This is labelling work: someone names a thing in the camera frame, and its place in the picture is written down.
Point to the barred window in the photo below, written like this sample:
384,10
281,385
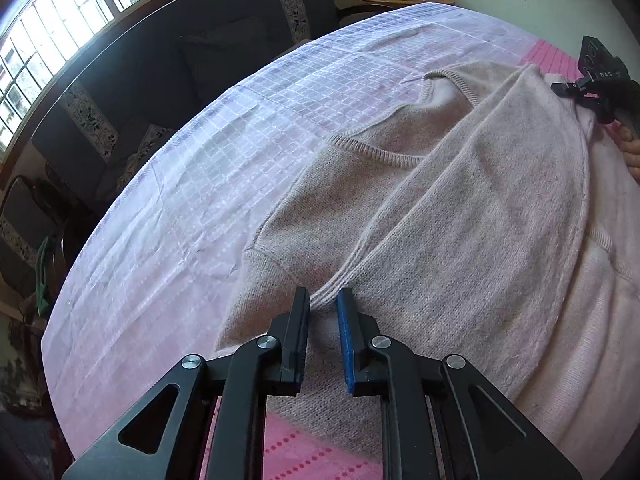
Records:
50,35

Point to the pale pink knit sweater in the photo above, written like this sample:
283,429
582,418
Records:
450,260

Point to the patterned sofa cushion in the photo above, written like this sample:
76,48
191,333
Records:
147,152

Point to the dark sofa cushion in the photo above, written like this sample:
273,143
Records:
235,55

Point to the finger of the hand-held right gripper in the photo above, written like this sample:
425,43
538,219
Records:
570,89

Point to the pink checkered bedspread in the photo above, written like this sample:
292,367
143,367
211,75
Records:
200,185

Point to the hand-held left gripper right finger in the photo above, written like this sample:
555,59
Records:
346,340

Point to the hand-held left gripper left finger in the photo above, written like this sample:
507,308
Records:
300,340

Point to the person's right hand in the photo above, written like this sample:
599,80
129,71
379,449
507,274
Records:
631,152

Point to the green cloth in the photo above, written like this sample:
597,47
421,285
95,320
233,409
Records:
45,270

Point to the dark chair with patterned band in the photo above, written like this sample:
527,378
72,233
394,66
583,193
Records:
25,230

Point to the dark sofa with patterned bands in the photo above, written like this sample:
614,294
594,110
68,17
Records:
150,60

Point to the painted folding screen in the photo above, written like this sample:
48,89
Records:
20,360

